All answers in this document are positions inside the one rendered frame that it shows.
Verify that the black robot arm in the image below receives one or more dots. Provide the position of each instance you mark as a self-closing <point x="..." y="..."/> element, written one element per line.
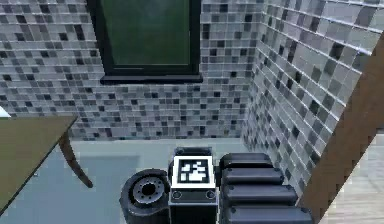
<point x="253" y="190"/>

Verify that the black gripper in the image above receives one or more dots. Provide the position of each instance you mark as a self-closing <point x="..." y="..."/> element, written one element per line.
<point x="146" y="193"/>

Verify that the black framed window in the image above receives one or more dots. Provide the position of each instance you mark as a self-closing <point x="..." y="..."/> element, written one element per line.
<point x="146" y="33"/>

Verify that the brown wooden table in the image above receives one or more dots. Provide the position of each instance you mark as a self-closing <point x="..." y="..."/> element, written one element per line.
<point x="23" y="150"/>

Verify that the white object on table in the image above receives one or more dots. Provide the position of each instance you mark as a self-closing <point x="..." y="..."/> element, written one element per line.
<point x="3" y="112"/>

